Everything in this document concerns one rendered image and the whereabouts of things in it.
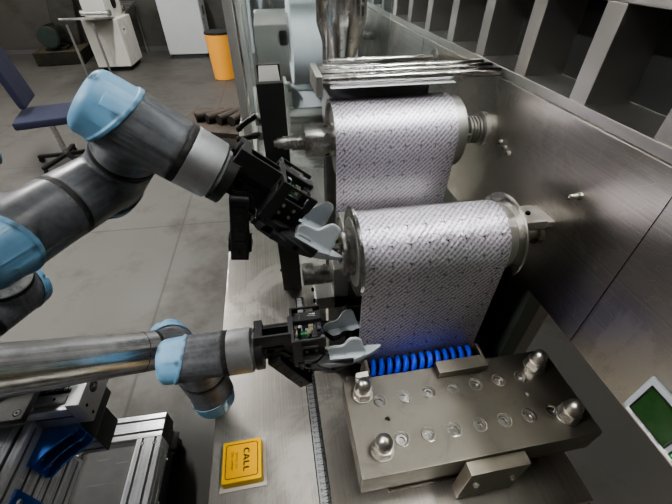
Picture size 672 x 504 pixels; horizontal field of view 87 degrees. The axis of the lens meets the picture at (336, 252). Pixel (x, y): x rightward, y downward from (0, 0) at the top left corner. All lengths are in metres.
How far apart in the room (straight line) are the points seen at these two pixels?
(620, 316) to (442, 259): 0.24
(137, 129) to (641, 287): 0.62
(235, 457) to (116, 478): 0.95
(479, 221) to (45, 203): 0.55
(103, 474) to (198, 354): 1.12
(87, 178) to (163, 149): 0.10
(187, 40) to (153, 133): 7.88
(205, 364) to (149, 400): 1.42
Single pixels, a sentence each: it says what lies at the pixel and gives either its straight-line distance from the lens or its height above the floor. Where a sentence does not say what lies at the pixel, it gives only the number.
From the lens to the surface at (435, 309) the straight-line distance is 0.65.
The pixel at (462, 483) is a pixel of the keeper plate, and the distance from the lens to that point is 0.72.
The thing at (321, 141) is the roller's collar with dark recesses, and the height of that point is 1.35.
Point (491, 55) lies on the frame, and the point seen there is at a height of 1.46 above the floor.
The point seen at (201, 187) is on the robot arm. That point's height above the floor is 1.41.
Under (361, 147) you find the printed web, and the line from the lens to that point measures 0.69.
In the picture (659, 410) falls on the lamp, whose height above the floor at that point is 1.19.
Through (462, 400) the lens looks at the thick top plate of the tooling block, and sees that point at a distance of 0.71.
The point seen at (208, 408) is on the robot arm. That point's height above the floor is 1.01.
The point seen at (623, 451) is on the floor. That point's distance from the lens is 2.12.
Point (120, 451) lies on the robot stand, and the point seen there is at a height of 0.21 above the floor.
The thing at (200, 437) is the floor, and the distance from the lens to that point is 1.85.
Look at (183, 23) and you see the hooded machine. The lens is 8.26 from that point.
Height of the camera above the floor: 1.63
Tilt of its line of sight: 40 degrees down
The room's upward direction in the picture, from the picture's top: straight up
